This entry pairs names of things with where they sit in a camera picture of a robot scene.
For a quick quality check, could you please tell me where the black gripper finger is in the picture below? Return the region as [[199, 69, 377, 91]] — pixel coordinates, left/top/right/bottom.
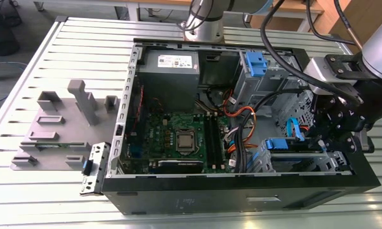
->
[[321, 132, 375, 154], [311, 95, 342, 144]]

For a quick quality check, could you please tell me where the blue wire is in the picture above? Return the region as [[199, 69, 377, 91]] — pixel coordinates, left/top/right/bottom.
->
[[286, 117, 307, 142]]

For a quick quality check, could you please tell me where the metal disk bay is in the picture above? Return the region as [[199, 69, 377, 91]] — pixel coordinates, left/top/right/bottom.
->
[[246, 137, 351, 174]]

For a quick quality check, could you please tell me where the grey optical drive cage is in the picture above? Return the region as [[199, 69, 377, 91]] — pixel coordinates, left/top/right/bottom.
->
[[234, 50, 310, 105]]

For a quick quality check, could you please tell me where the blue drive latch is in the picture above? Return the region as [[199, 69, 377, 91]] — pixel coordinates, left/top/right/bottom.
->
[[246, 51, 268, 77]]

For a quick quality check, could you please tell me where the black RAM slot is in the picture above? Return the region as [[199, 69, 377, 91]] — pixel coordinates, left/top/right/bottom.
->
[[204, 113, 216, 169], [212, 113, 226, 169]]

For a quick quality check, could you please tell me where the wooden cabinet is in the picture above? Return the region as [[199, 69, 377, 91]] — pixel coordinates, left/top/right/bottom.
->
[[318, 0, 382, 53]]

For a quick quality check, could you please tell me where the silver CPU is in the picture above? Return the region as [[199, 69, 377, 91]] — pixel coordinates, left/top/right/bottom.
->
[[178, 132, 195, 147]]

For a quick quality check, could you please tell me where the wooden desk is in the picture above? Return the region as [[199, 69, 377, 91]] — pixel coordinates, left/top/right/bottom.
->
[[242, 0, 326, 33]]

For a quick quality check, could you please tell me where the black PC case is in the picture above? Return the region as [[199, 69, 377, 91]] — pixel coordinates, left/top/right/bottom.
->
[[100, 37, 382, 215]]

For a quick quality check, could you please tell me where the black graphics card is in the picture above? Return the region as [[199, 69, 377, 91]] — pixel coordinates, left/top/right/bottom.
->
[[148, 159, 204, 174]]

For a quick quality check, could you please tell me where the grey power supply unit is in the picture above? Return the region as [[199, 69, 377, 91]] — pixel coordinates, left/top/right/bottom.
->
[[136, 50, 200, 113]]

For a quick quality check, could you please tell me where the green motherboard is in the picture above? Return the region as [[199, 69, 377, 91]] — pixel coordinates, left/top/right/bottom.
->
[[119, 111, 239, 174]]

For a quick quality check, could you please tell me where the grey parts rack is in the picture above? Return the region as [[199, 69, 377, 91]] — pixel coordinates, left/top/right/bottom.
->
[[12, 80, 120, 173]]

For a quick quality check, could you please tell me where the black bin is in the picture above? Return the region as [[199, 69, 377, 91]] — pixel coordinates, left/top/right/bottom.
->
[[0, 11, 21, 57]]

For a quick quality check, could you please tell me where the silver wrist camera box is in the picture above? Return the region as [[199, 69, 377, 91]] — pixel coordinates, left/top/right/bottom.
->
[[303, 58, 341, 96]]

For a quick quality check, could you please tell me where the orange wire bundle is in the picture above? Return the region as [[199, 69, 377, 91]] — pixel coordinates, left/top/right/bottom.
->
[[224, 106, 259, 153]]

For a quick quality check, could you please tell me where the black internal cable bundle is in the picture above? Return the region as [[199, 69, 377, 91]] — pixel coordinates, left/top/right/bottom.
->
[[234, 87, 310, 173]]

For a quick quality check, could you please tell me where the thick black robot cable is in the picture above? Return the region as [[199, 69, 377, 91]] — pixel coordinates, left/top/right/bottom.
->
[[259, 0, 366, 105]]

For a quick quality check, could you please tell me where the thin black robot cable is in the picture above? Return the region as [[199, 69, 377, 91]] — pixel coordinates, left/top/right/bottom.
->
[[305, 0, 366, 48]]

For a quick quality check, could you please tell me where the thin red wire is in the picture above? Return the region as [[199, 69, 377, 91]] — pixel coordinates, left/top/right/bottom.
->
[[131, 84, 147, 136]]

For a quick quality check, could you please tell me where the grey expansion slot bracket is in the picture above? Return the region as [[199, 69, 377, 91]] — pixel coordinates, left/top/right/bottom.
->
[[79, 142, 111, 196]]

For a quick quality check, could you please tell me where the grey metal desk frame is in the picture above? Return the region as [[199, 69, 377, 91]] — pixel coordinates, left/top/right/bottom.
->
[[33, 0, 191, 22]]

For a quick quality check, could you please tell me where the blue floor cable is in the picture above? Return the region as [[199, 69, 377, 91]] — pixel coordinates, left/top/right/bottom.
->
[[0, 61, 29, 105]]

